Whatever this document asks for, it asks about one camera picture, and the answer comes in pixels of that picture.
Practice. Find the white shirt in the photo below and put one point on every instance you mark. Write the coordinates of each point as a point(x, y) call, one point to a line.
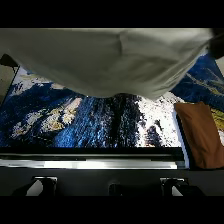
point(110, 60)

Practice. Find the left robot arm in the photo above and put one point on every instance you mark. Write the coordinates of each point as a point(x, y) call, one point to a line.
point(46, 186)

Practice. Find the brown garment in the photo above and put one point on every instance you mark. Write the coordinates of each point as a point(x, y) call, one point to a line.
point(200, 136)

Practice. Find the silver frame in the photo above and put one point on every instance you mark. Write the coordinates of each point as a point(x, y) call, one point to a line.
point(100, 164)

